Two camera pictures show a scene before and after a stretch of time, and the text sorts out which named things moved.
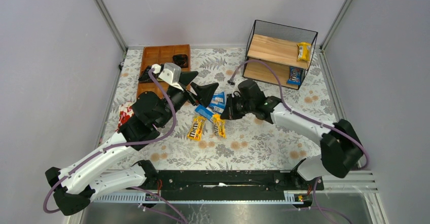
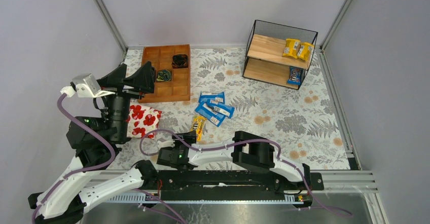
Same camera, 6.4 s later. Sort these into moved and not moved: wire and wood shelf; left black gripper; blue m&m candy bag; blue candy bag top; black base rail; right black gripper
Moved: right black gripper; left black gripper
Not moved: blue candy bag top; wire and wood shelf; blue m&m candy bag; black base rail
